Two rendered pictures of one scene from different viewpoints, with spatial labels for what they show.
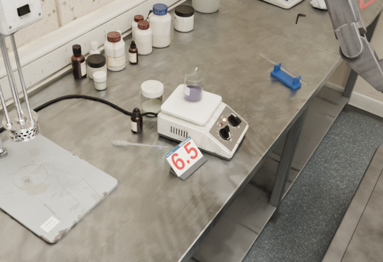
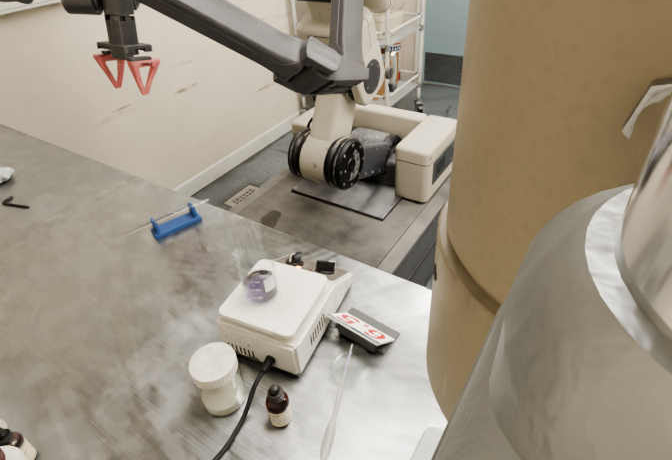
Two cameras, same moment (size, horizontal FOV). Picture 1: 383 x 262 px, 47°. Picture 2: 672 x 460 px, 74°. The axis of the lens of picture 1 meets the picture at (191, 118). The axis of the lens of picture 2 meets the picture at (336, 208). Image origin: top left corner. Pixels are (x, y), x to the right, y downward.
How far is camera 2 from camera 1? 0.87 m
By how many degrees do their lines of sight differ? 65
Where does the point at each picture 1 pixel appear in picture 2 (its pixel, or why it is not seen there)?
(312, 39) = (82, 195)
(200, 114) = (305, 281)
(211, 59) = (84, 310)
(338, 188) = not seen: hidden behind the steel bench
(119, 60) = not seen: outside the picture
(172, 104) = (280, 319)
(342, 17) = (285, 46)
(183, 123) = (315, 312)
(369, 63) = (344, 64)
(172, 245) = not seen: hidden behind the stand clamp
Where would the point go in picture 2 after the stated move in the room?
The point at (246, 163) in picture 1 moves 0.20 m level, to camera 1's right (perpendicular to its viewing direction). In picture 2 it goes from (353, 268) to (354, 203)
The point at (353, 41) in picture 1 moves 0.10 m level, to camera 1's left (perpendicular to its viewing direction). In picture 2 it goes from (326, 53) to (323, 73)
